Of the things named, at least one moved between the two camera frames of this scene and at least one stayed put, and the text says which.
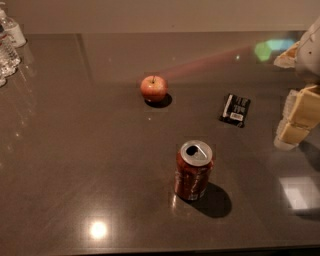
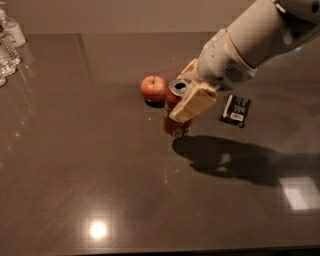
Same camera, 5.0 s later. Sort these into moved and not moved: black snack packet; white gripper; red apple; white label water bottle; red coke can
Moved: white gripper; red coke can
Not moved: red apple; black snack packet; white label water bottle
